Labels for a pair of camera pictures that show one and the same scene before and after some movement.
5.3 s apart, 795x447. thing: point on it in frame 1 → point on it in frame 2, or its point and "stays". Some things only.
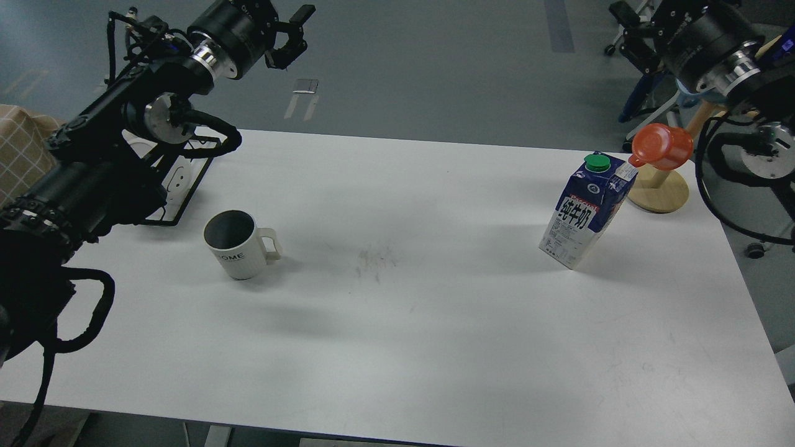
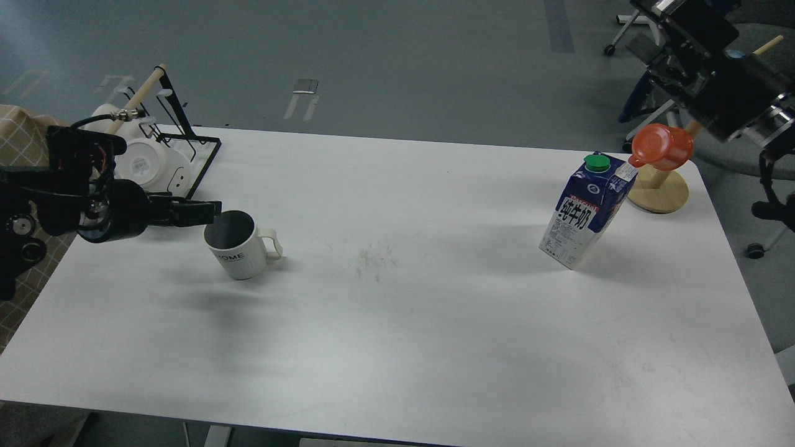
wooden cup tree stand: x=661 y=191 stays
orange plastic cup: x=663 y=147 stays
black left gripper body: x=235 y=34 → x=120 y=210
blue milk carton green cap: x=587 y=209 stays
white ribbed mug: x=241 y=247 stays
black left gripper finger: x=296 y=22 → x=199 y=212
